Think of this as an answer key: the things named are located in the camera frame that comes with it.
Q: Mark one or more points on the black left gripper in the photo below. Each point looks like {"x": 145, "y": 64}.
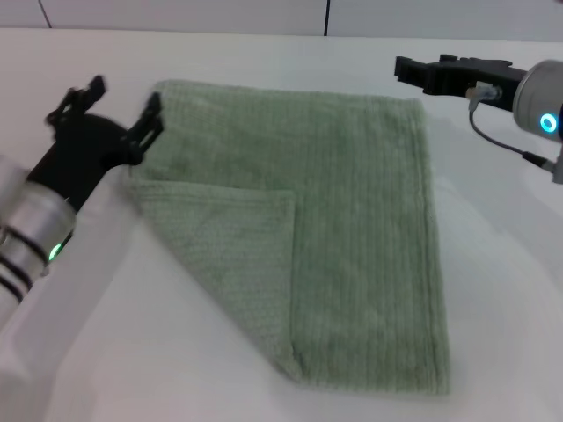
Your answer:
{"x": 83, "y": 149}

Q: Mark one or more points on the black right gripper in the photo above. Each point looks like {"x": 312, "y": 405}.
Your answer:
{"x": 457, "y": 77}

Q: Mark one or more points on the light green terry towel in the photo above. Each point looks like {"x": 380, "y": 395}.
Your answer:
{"x": 334, "y": 211}

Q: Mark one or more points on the black vertical wall strip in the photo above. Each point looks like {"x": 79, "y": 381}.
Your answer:
{"x": 326, "y": 17}

